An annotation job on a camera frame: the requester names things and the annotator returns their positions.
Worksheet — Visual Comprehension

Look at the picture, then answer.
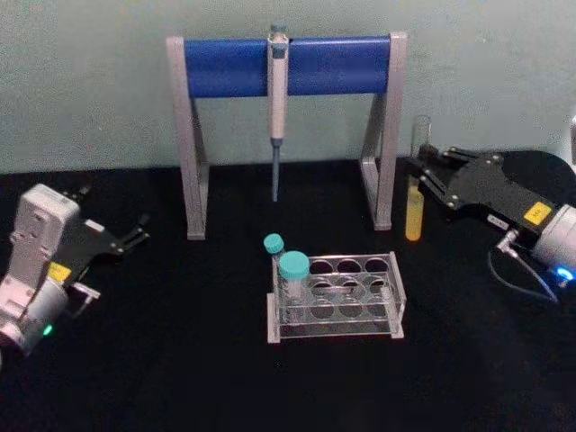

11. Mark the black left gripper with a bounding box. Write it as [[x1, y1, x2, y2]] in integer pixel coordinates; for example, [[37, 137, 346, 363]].
[[47, 182, 152, 290]]

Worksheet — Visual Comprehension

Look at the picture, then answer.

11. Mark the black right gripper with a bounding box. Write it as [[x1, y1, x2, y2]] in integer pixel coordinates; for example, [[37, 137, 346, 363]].
[[401, 144, 565, 240]]

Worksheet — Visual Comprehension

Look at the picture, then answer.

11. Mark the tube yellow liquid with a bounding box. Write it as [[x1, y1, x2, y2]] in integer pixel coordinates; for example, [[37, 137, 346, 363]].
[[404, 114, 433, 242]]

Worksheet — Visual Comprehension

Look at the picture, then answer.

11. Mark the clear tube teal cap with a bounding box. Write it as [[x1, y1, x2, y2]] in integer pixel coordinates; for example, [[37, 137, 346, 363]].
[[263, 232, 288, 289], [278, 250, 312, 326]]

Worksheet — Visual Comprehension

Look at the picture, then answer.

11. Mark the grey blue-tipped pipette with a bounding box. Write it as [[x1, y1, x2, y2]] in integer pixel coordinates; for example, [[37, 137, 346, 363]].
[[266, 21, 291, 203]]

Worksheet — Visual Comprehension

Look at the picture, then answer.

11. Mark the clear acrylic tube rack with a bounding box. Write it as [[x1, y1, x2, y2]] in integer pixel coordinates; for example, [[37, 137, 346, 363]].
[[265, 250, 408, 346]]

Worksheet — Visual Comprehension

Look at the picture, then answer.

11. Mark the black table cloth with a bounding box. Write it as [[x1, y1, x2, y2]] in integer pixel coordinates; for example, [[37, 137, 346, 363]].
[[0, 151, 576, 432]]

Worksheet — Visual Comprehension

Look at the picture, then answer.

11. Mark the grey pipette stand blue bar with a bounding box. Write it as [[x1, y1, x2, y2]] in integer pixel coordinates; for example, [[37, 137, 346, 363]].
[[165, 30, 409, 241]]

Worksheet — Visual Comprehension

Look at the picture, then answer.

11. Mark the thin dark cable silver plug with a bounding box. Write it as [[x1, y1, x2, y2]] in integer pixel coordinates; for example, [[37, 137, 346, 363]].
[[487, 229, 562, 305]]

